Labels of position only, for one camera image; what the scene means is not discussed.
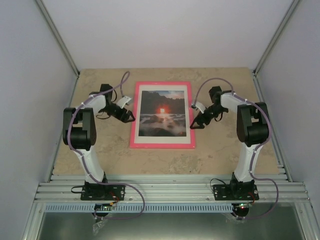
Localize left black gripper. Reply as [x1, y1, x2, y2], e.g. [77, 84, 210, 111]
[101, 103, 135, 123]

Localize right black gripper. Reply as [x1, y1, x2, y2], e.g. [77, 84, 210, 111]
[190, 104, 228, 129]

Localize pink picture frame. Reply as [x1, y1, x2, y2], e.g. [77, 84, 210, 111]
[129, 80, 197, 150]

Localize sunset landscape photo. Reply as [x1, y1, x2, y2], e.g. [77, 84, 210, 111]
[138, 90, 187, 137]

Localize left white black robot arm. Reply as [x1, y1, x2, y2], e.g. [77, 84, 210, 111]
[62, 84, 135, 200]

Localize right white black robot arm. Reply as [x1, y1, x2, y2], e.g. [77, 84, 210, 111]
[190, 86, 271, 201]

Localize left circuit board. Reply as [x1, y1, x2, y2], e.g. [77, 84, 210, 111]
[93, 202, 117, 212]

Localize circuit board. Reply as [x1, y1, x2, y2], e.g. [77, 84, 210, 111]
[93, 202, 117, 212]
[235, 202, 253, 209]

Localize right circuit board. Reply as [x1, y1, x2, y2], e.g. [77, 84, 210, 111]
[235, 202, 253, 209]

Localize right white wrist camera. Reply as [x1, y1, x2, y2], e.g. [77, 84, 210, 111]
[191, 101, 206, 114]

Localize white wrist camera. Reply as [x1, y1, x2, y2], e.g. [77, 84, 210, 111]
[191, 101, 206, 114]
[116, 95, 133, 109]

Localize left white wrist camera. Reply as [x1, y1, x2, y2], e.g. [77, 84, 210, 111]
[116, 95, 133, 109]

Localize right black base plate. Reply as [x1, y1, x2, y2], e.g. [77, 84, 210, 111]
[213, 184, 260, 201]

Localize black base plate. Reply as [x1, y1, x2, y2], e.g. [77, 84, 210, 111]
[80, 182, 125, 201]
[213, 184, 260, 201]

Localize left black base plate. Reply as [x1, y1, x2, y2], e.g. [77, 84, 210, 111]
[80, 182, 125, 201]

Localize aluminium rail platform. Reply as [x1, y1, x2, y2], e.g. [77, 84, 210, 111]
[34, 174, 310, 203]

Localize blue slotted cable duct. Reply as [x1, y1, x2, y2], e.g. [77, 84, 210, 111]
[44, 203, 233, 214]

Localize left aluminium corner post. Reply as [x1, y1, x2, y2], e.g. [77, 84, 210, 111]
[34, 0, 80, 78]

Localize aluminium corner post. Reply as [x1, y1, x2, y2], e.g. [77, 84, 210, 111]
[34, 0, 80, 78]
[252, 0, 302, 77]

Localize right aluminium corner post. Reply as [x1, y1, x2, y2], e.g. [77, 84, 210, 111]
[252, 0, 302, 77]

